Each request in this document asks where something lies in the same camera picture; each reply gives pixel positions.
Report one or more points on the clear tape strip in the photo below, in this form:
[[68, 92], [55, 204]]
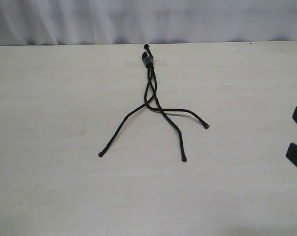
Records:
[[140, 63]]

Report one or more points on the white curtain backdrop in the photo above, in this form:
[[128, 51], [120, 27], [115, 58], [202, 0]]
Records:
[[56, 22]]

